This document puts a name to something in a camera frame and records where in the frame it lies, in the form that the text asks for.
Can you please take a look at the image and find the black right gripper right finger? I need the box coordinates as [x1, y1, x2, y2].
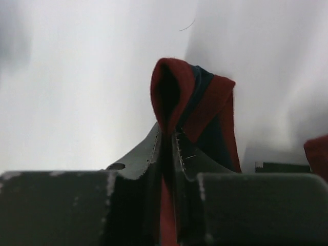
[172, 132, 327, 245]

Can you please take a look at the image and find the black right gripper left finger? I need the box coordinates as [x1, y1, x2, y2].
[1, 125, 162, 245]

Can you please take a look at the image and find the navy tank top red trim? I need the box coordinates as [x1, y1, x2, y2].
[149, 57, 328, 246]

